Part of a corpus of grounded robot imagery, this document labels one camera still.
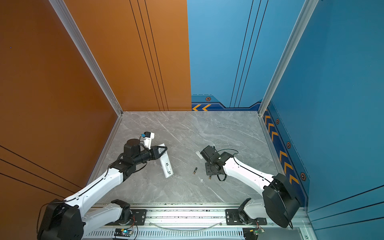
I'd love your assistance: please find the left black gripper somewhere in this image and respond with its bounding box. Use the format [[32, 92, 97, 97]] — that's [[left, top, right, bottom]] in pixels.
[[133, 146, 168, 167]]

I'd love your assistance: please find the white remote control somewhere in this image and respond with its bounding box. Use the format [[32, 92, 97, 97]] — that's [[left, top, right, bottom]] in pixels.
[[159, 144, 174, 178]]

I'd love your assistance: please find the white battery cover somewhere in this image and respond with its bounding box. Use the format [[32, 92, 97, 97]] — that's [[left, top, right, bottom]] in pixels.
[[196, 151, 203, 159]]

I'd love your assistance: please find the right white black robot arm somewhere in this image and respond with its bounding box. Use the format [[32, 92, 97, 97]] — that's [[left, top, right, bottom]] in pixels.
[[200, 146, 302, 228]]

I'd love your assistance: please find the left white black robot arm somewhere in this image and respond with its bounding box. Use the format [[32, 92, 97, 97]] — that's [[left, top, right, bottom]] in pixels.
[[37, 139, 168, 240]]

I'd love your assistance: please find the right small circuit board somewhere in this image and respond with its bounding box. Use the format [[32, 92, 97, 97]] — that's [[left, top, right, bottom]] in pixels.
[[243, 228, 265, 240]]

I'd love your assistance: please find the small circuit board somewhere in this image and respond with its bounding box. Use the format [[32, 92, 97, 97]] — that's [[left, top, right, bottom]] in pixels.
[[114, 228, 134, 239], [243, 228, 265, 240]]

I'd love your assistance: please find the left small circuit board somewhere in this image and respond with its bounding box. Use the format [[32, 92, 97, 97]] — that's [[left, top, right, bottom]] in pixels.
[[114, 228, 134, 239]]

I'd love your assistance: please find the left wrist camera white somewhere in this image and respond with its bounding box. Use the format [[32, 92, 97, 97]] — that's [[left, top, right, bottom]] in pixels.
[[141, 132, 155, 150]]

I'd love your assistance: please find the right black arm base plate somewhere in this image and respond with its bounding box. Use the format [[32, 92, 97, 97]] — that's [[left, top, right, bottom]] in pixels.
[[225, 209, 268, 226]]

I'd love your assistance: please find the aluminium mounting rail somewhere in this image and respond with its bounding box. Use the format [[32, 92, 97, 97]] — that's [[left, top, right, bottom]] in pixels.
[[59, 202, 313, 229]]

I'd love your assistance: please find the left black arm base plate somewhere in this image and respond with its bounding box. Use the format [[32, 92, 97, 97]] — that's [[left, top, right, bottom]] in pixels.
[[107, 209, 147, 227]]

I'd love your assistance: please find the left aluminium corner post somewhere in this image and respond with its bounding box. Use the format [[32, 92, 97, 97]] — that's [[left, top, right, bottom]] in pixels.
[[49, 0, 124, 117]]

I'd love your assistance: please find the aluminium corner post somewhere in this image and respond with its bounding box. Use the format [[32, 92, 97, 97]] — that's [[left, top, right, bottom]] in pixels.
[[258, 0, 319, 117], [49, 0, 124, 117]]

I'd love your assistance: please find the right aluminium corner post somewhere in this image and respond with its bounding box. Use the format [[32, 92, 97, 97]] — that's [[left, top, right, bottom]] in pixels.
[[258, 0, 319, 117]]

